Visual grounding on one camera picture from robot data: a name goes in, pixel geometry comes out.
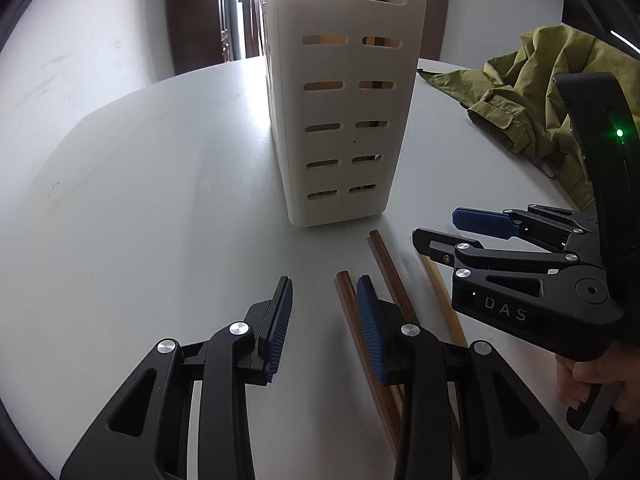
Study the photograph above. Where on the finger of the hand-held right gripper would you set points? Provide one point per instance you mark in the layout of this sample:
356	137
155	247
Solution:
500	260
482	221

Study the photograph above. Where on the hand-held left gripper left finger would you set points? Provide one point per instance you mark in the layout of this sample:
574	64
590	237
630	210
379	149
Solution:
277	320

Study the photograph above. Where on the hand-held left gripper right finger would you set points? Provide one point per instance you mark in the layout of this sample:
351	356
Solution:
370	330

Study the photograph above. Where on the dark brown chopstick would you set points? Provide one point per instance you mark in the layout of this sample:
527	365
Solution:
352	310
392	275

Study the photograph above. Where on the cream plastic utensil holder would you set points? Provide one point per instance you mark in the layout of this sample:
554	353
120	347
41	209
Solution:
340	110

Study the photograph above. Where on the person's right hand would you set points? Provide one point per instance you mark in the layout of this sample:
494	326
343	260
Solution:
590	375

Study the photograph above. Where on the olive green jacket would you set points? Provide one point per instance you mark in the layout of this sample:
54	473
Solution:
530	85

